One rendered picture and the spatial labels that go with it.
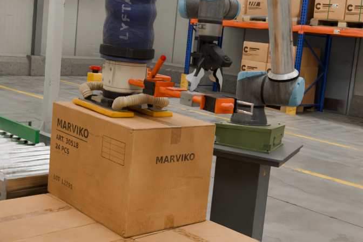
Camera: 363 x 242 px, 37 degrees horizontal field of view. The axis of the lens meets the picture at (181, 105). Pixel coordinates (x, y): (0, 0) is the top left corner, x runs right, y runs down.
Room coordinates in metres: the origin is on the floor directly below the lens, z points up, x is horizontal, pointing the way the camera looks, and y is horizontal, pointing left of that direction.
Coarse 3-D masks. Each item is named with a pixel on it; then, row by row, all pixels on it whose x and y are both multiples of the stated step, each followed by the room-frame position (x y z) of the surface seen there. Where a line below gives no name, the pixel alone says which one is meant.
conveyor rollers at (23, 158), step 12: (0, 132) 3.40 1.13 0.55; (0, 144) 3.10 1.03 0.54; (12, 144) 3.16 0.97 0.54; (24, 144) 3.13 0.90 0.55; (36, 144) 3.18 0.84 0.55; (0, 156) 2.82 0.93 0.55; (12, 156) 2.87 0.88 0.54; (24, 156) 2.91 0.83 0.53; (36, 156) 2.88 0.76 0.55; (48, 156) 2.93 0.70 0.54; (0, 168) 2.62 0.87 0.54; (12, 168) 2.67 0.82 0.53; (24, 168) 2.63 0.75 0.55; (36, 168) 2.67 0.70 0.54; (48, 168) 2.72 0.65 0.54
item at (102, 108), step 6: (78, 102) 2.25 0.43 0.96; (84, 102) 2.22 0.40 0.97; (90, 102) 2.20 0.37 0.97; (96, 102) 2.21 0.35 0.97; (108, 102) 2.13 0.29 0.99; (90, 108) 2.17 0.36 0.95; (96, 108) 2.13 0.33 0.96; (102, 108) 2.11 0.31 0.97; (108, 108) 2.10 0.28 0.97; (108, 114) 2.05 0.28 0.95; (114, 114) 2.04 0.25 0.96; (120, 114) 2.06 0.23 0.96; (126, 114) 2.07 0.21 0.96; (132, 114) 2.09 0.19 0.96
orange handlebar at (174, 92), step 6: (150, 72) 2.56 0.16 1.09; (156, 78) 2.39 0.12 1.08; (162, 78) 2.41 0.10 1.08; (168, 78) 2.43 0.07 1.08; (132, 84) 2.15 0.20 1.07; (138, 84) 2.11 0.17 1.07; (162, 90) 1.98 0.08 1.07; (168, 90) 1.96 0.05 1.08; (174, 90) 1.94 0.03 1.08; (180, 90) 1.95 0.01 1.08; (168, 96) 1.95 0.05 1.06; (174, 96) 1.93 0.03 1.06; (198, 102) 1.82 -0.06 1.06; (222, 108) 1.73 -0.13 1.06; (228, 108) 1.73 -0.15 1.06
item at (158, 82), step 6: (144, 84) 2.05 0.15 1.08; (150, 84) 2.01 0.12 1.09; (156, 84) 2.00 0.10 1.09; (162, 84) 2.01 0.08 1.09; (168, 84) 2.03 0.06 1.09; (144, 90) 2.04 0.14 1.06; (150, 90) 2.01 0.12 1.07; (156, 90) 2.00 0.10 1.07; (156, 96) 2.00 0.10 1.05; (162, 96) 2.02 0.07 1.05
